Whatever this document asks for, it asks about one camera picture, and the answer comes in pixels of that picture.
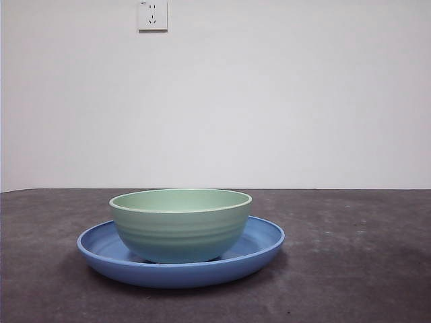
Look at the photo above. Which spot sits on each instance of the green ribbed bowl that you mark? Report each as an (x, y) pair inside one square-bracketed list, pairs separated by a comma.
[(180, 232)]

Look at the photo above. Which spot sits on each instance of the blue round plate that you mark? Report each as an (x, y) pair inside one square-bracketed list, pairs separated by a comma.
[(175, 276)]

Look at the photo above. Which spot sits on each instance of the white wall socket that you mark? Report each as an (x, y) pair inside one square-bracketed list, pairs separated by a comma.
[(153, 15)]

